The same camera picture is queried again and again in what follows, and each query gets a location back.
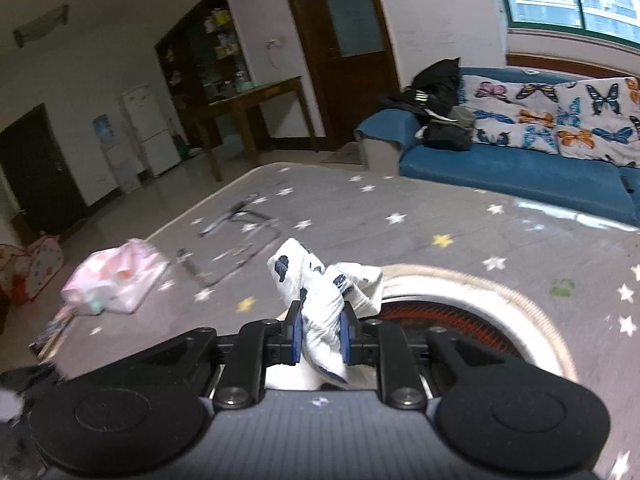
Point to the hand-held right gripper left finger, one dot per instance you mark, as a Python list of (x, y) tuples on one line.
[(296, 332)]

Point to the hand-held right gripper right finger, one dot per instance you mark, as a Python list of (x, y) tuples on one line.
[(345, 337)]

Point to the white polka dot pants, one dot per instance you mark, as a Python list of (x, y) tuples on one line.
[(320, 300)]

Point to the rimless eyeglasses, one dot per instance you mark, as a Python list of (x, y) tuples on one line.
[(235, 255)]

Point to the grey star print tablecloth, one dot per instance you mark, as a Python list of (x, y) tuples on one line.
[(400, 220)]

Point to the pink plastic bag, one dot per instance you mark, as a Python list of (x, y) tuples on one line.
[(115, 280)]

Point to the blue sofa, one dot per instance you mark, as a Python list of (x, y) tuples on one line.
[(500, 170)]

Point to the brown wooden desk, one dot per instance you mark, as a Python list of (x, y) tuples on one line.
[(250, 97)]

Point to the olive green garment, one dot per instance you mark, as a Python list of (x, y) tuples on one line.
[(462, 117)]

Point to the white refrigerator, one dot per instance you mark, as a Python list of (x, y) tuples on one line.
[(150, 130)]

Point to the dark wooden door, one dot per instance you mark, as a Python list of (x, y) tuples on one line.
[(350, 85)]

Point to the water dispenser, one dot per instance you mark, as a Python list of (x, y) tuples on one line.
[(112, 155)]

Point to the black jacket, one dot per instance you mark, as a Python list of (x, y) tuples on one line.
[(435, 95)]

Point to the pink patterned play tent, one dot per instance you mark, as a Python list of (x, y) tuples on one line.
[(35, 270)]

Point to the dark wooden display cabinet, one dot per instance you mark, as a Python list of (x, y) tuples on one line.
[(210, 60)]

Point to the dark entrance door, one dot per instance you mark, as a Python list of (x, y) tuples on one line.
[(40, 175)]

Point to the butterfly print pillows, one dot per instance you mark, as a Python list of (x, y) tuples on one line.
[(550, 115)]

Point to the wall light fixture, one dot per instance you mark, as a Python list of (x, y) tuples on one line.
[(42, 25)]

